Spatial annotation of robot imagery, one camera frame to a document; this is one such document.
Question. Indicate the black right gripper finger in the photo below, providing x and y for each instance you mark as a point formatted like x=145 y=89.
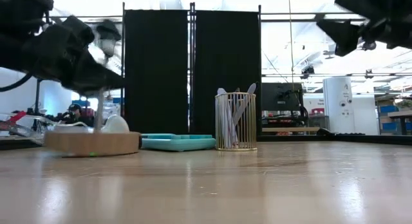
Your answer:
x=341 y=35
x=357 y=5

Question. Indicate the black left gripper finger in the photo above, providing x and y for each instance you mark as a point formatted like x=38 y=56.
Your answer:
x=96 y=79

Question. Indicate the white light bulb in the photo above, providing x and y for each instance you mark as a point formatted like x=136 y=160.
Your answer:
x=116 y=125

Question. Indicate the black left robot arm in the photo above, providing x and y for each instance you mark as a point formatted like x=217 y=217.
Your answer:
x=19 y=5

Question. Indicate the person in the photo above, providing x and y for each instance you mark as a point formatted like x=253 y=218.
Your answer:
x=75 y=113

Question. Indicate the black tripod stand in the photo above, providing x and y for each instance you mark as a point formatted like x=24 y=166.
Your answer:
x=37 y=101

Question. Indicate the black divider panel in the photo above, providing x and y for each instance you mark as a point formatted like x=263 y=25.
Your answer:
x=227 y=56
x=156 y=72

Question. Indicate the red tool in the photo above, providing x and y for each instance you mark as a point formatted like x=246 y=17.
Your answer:
x=16 y=117

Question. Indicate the white cabinet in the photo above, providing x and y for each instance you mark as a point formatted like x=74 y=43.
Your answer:
x=365 y=114

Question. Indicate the black monitor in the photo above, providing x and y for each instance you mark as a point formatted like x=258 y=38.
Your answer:
x=280 y=95

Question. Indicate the small blue storage bin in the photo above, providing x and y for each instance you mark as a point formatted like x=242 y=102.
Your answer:
x=389 y=108

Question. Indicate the wooden background table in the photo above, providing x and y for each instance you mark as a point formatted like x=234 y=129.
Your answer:
x=400 y=114

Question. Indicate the teal calculator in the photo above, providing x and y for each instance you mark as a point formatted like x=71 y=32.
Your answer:
x=177 y=143

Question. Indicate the long blue storage bin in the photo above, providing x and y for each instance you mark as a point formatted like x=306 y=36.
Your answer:
x=391 y=126

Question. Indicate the white pen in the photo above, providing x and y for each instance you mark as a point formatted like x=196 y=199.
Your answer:
x=225 y=121

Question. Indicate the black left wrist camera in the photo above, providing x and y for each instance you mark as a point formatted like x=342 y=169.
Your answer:
x=78 y=29

